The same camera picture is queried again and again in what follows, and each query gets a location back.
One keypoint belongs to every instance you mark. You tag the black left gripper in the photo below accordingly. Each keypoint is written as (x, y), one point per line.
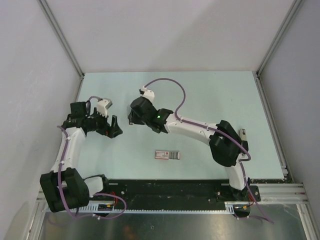
(112, 131)

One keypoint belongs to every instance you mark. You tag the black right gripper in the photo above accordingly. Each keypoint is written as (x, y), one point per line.
(133, 119)

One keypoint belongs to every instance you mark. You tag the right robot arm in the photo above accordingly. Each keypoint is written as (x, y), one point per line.
(226, 146)

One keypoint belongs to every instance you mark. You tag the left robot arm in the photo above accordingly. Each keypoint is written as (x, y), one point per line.
(64, 172)

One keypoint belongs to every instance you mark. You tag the red white staple box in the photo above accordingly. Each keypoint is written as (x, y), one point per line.
(167, 155)

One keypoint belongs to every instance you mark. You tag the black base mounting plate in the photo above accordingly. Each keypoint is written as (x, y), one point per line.
(175, 202)

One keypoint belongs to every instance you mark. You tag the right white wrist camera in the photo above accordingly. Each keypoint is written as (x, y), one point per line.
(147, 94)

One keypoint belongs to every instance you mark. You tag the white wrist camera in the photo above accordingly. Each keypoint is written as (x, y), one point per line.
(147, 94)
(103, 105)

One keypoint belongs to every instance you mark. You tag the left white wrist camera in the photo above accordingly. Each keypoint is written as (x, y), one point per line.
(103, 105)

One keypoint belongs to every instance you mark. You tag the grey slotted cable duct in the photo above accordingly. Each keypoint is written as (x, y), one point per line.
(95, 208)

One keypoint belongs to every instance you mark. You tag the left aluminium corner post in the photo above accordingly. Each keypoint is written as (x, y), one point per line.
(49, 14)

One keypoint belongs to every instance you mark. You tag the aluminium corner post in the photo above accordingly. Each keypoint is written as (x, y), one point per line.
(280, 34)
(49, 14)

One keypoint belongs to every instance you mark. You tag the right aluminium corner post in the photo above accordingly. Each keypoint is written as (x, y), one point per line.
(280, 34)

